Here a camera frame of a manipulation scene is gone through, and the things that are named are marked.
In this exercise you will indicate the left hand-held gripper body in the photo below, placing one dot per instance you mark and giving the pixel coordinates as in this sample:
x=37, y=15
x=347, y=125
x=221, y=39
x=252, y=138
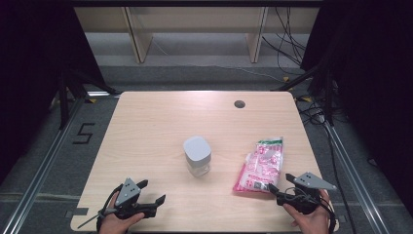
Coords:
x=128, y=193

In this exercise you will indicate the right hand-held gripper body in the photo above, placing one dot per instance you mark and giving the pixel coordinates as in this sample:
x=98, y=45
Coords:
x=308, y=191

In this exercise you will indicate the pink and white plastic bag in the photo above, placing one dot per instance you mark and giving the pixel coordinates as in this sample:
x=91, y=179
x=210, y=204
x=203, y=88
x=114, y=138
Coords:
x=261, y=165

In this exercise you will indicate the clear jar with white lid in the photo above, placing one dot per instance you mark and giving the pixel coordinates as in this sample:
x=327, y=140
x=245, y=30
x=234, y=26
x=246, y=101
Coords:
x=197, y=152

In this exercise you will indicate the person's right hand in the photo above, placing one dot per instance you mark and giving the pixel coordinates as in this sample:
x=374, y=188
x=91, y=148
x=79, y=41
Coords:
x=311, y=222

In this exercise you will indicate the person's left hand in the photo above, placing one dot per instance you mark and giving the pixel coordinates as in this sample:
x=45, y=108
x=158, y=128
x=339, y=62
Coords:
x=113, y=225

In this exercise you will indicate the yellow tape piece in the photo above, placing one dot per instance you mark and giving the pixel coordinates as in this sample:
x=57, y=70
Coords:
x=286, y=79
x=307, y=98
x=93, y=101

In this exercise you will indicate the black metal stand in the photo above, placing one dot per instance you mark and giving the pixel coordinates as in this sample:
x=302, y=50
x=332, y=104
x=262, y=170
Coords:
x=64, y=104
x=328, y=97

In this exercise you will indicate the black curtain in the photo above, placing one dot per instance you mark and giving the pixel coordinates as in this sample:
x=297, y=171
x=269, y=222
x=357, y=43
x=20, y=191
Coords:
x=29, y=81
x=373, y=81

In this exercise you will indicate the aluminium floor rail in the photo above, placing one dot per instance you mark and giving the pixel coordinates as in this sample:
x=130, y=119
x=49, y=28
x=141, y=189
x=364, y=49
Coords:
x=42, y=172
x=350, y=169

